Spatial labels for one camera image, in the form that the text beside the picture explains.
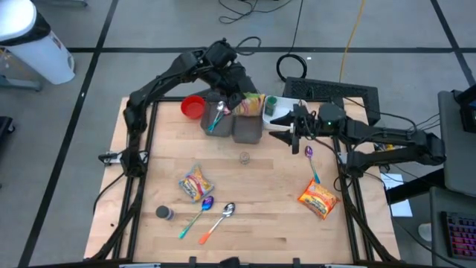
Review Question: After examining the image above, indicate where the grey table foot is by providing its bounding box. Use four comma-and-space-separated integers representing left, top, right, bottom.
0, 73, 44, 92

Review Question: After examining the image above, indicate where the red plastic cup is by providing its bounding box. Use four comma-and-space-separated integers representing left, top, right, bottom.
181, 95, 206, 121

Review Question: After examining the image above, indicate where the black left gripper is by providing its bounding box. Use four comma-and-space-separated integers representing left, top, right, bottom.
211, 63, 259, 111

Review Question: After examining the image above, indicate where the grey side desk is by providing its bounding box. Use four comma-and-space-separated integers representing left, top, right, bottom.
437, 89, 476, 199

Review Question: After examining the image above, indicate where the white paper sheet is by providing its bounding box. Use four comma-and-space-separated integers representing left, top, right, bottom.
379, 172, 414, 218

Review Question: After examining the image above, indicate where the black table-side cable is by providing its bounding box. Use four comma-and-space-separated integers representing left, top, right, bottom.
91, 171, 128, 216

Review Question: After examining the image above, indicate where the green ramen packet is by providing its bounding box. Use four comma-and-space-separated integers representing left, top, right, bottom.
233, 92, 267, 118

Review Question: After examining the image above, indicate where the white trash can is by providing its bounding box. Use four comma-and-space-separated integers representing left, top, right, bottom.
0, 0, 77, 86

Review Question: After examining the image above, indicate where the white computer mouse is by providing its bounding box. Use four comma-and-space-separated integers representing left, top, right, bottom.
417, 222, 434, 243

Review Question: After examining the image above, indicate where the black device on desk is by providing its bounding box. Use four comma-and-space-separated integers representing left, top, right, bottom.
451, 83, 476, 135

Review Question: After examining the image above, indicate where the black-lid spice jar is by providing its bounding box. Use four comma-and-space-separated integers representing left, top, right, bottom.
155, 205, 176, 222

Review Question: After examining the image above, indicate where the silver spoon orange handle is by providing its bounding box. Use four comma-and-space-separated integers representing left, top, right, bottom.
198, 201, 237, 246

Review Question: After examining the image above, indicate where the green-lid spice jar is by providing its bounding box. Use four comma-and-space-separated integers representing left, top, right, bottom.
264, 95, 279, 117

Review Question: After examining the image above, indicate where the yellow hanging cable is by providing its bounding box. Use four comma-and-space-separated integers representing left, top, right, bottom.
337, 0, 368, 84

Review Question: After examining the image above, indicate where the black floor object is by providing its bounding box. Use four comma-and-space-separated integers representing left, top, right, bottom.
0, 115, 16, 150

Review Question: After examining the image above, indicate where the silver spoon light-blue handle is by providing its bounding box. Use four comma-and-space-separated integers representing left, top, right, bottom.
207, 100, 227, 133

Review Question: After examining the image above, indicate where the blue-bowl spoon teal handle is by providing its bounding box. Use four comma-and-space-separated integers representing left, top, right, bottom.
178, 195, 216, 240

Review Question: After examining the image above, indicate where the white plastic bin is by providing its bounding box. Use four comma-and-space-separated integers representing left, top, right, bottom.
262, 95, 310, 132

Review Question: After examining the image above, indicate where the black cable with coil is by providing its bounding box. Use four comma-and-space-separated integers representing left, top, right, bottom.
275, 0, 309, 84

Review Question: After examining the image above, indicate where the grey keyboard desk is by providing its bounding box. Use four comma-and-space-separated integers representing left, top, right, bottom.
428, 185, 476, 268

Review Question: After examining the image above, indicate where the backlit keyboard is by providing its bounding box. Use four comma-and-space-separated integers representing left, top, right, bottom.
440, 211, 476, 261

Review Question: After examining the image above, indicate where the blue-edged ramen packet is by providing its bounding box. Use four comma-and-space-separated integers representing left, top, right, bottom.
178, 165, 216, 203

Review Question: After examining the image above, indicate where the orange ramen packet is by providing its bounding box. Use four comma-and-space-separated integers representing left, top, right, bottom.
297, 178, 340, 221

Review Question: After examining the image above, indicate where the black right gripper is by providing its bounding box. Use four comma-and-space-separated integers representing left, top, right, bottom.
268, 103, 320, 155

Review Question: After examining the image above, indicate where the black desk beam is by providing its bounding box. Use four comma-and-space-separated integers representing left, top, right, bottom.
384, 167, 446, 206

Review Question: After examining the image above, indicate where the dark grey translucent bin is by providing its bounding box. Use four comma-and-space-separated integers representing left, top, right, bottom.
232, 111, 266, 145
200, 94, 237, 139

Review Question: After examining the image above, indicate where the purple-bowl spoon teal handle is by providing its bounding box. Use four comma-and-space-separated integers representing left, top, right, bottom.
304, 145, 321, 185

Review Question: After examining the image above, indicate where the black floor cable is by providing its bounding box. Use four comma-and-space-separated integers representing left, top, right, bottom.
218, 0, 295, 25

